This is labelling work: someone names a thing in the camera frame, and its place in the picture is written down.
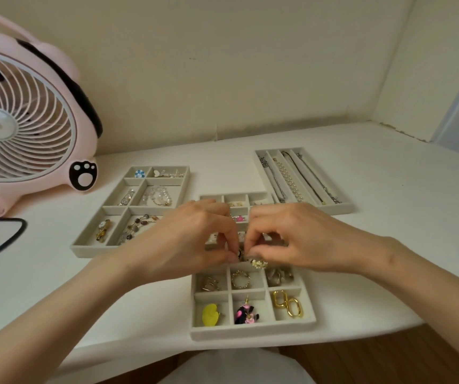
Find person's left hand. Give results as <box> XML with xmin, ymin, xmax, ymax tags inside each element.
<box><xmin>119</xmin><ymin>198</ymin><xmax>241</xmax><ymax>289</ymax></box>

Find white pearl bead bracelet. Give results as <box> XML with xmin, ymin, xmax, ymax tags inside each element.
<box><xmin>139</xmin><ymin>186</ymin><xmax>173</xmax><ymax>207</ymax></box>

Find pink black bow earring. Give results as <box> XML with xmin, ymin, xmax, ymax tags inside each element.
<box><xmin>234</xmin><ymin>295</ymin><xmax>260</xmax><ymax>326</ymax></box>

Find silver necklace pink charm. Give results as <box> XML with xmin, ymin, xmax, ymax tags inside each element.
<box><xmin>296</xmin><ymin>153</ymin><xmax>342</xmax><ymax>205</ymax></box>

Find gold round-faced ring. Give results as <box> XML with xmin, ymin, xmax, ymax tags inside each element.
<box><xmin>95</xmin><ymin>219</ymin><xmax>113</xmax><ymax>244</ymax></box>

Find pink animal-shaped desk fan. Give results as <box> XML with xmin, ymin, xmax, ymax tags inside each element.
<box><xmin>0</xmin><ymin>3</ymin><xmax>103</xmax><ymax>220</ymax></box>

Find shiny wide hoop earring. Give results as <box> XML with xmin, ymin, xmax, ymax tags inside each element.
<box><xmin>266</xmin><ymin>267</ymin><xmax>294</xmax><ymax>287</ymax></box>

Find person's left forearm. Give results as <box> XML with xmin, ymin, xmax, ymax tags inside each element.
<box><xmin>0</xmin><ymin>252</ymin><xmax>136</xmax><ymax>384</ymax></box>

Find gold chunky hoop earring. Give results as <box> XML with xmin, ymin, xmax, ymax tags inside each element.
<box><xmin>231</xmin><ymin>270</ymin><xmax>252</xmax><ymax>290</ymax></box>

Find grey earring grid tray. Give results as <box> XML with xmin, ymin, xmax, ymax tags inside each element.
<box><xmin>190</xmin><ymin>191</ymin><xmax>318</xmax><ymax>342</ymax></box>

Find person's right hand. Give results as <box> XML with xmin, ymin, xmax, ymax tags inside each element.
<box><xmin>244</xmin><ymin>202</ymin><xmax>407</xmax><ymax>277</ymax></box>

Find brown cord necklace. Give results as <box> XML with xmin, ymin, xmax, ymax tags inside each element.
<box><xmin>281</xmin><ymin>150</ymin><xmax>328</xmax><ymax>206</ymax></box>

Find grey bracelet tray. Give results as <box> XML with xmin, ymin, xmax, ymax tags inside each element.
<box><xmin>70</xmin><ymin>165</ymin><xmax>191</xmax><ymax>259</ymax></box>

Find brown stone bead bracelet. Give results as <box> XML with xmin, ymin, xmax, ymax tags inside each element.
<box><xmin>118</xmin><ymin>213</ymin><xmax>161</xmax><ymax>245</ymax></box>

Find white table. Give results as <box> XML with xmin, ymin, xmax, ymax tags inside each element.
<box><xmin>0</xmin><ymin>122</ymin><xmax>459</xmax><ymax>384</ymax></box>

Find person's right forearm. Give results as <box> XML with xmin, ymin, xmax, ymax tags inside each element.
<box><xmin>367</xmin><ymin>240</ymin><xmax>459</xmax><ymax>379</ymax></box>

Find black power cable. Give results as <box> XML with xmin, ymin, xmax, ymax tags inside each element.
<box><xmin>0</xmin><ymin>217</ymin><xmax>28</xmax><ymax>268</ymax></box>

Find silver chain necklace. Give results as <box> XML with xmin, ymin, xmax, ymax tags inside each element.
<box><xmin>258</xmin><ymin>155</ymin><xmax>288</xmax><ymax>204</ymax></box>

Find grey necklace tray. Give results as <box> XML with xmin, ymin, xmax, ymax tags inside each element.
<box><xmin>254</xmin><ymin>147</ymin><xmax>355</xmax><ymax>217</ymax></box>

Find small pearl bead necklace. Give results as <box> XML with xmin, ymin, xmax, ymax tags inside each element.
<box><xmin>273</xmin><ymin>157</ymin><xmax>305</xmax><ymax>203</ymax></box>

